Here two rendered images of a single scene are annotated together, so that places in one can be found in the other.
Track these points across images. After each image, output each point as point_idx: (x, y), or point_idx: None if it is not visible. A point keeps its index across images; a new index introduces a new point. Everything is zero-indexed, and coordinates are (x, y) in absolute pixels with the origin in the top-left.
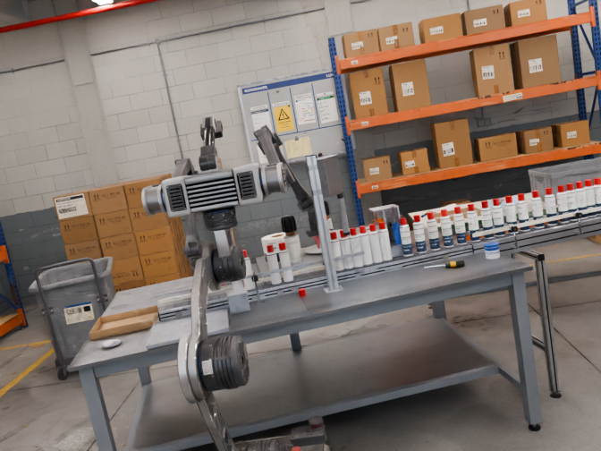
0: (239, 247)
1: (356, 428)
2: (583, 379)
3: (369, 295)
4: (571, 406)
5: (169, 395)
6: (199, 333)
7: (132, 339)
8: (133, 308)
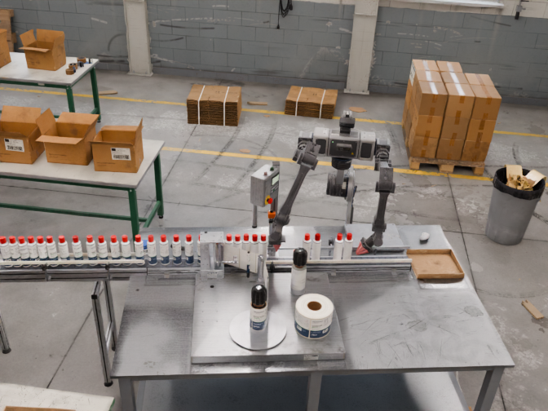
0: (331, 176)
1: None
2: (81, 358)
3: (251, 233)
4: (117, 334)
5: (431, 390)
6: (346, 174)
7: (413, 242)
8: (452, 299)
